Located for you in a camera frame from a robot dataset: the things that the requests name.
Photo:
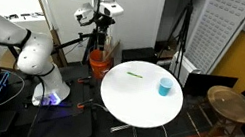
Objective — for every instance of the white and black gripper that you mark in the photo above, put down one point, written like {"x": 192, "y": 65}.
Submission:
{"x": 107, "y": 9}

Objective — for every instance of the green pen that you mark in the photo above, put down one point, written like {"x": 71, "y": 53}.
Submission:
{"x": 134, "y": 75}

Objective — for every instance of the wooden sticks in bucket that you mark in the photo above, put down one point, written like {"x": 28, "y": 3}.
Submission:
{"x": 109, "y": 48}

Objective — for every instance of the orange bucket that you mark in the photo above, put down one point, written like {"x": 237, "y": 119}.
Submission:
{"x": 100, "y": 63}

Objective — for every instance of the black box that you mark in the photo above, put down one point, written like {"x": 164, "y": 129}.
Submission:
{"x": 142, "y": 54}

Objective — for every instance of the round white table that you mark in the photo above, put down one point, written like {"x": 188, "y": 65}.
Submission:
{"x": 136, "y": 101}

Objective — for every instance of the blue plastic cup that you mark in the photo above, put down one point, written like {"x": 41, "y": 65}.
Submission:
{"x": 165, "y": 86}

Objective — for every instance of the white radiator heater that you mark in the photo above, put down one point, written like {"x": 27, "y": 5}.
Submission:
{"x": 181, "y": 69}

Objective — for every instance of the black flat panel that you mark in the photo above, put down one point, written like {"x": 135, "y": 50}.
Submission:
{"x": 199, "y": 84}

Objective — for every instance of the white perforated panel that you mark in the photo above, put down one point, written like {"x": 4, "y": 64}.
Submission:
{"x": 216, "y": 28}

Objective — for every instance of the round brass side table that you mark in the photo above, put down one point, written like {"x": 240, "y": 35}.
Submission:
{"x": 229, "y": 107}

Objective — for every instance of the orange handled clamp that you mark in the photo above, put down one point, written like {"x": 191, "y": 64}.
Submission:
{"x": 84, "y": 80}
{"x": 84, "y": 103}

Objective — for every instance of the black camera tripod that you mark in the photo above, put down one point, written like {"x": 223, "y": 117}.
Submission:
{"x": 179, "y": 33}

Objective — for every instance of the orange handled clamp lower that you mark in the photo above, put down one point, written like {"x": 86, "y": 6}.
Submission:
{"x": 84, "y": 103}

